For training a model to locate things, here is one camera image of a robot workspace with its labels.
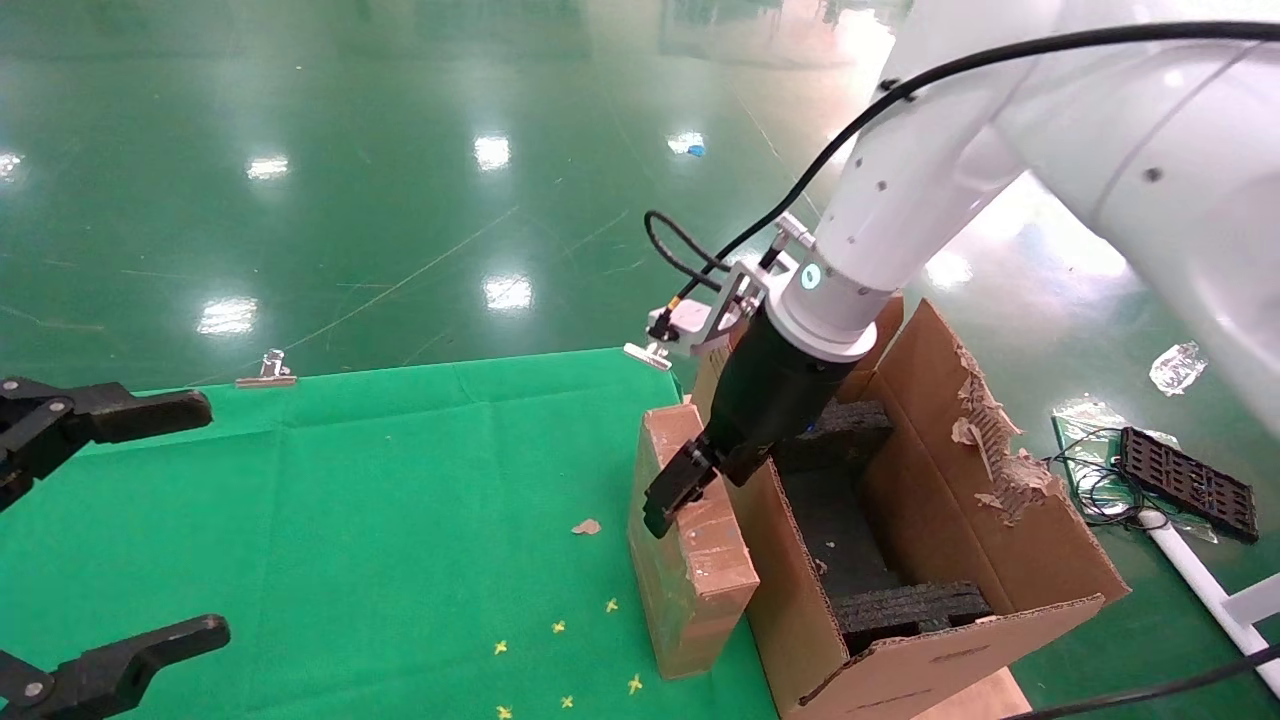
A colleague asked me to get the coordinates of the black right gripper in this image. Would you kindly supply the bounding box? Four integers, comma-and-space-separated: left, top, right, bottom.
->
642, 310, 858, 540

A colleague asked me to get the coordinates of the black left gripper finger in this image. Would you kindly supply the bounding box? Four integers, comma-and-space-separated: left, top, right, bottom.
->
0, 614, 233, 720
0, 377, 214, 513

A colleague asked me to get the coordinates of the small taped cardboard box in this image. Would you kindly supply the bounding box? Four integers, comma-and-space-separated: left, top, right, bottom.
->
628, 403, 761, 681

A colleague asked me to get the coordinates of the large open cardboard carton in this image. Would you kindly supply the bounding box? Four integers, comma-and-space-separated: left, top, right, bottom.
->
690, 295, 1131, 720

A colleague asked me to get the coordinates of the green table cloth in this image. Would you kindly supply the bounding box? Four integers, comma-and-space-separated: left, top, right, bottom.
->
0, 348, 783, 720

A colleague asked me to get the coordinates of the clear plastic bag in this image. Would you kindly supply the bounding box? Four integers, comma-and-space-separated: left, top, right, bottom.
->
1050, 395, 1223, 546

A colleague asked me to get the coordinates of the black perforated board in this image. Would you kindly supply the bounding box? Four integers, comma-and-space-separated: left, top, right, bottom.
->
1117, 426, 1260, 545

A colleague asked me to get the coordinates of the crumpled clear plastic wrap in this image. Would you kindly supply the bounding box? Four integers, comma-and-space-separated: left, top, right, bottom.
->
1149, 341, 1210, 397

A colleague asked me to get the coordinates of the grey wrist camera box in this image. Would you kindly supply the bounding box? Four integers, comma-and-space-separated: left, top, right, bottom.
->
648, 298, 743, 353

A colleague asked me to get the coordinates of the grey camera mounting bracket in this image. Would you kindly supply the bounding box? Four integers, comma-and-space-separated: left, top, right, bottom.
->
712, 258, 801, 346

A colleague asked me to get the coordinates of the thick black sleeved cable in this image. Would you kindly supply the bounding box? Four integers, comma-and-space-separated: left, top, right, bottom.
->
644, 210, 733, 296

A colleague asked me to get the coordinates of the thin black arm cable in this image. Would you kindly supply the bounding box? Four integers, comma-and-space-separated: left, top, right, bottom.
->
680, 22, 1280, 301

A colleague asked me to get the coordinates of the white metal frame leg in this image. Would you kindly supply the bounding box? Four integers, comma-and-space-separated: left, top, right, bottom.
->
1145, 520, 1280, 696

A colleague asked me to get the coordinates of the black floor cable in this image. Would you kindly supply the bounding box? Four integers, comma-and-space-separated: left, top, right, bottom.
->
1000, 643, 1280, 720

